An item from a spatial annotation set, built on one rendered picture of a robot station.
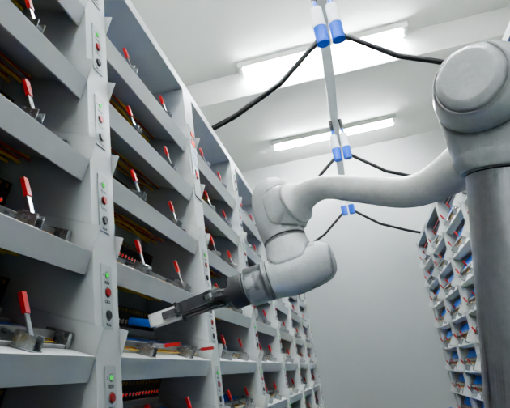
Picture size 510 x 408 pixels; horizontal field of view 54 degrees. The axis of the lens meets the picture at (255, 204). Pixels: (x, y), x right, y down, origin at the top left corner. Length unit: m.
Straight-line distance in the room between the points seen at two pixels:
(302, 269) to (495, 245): 0.50
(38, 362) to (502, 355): 0.63
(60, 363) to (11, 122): 0.38
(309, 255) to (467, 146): 0.49
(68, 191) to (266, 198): 0.43
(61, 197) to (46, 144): 0.15
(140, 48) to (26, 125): 0.87
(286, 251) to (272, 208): 0.11
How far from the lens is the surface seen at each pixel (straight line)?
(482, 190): 0.72
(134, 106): 1.64
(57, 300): 1.00
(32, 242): 0.84
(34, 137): 0.92
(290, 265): 1.10
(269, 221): 1.15
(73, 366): 0.90
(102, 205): 1.05
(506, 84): 0.69
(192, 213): 1.70
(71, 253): 0.93
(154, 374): 1.21
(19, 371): 0.79
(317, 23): 2.47
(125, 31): 1.65
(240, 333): 2.30
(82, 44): 1.21
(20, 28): 1.00
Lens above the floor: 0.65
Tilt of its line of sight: 20 degrees up
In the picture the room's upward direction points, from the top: 8 degrees counter-clockwise
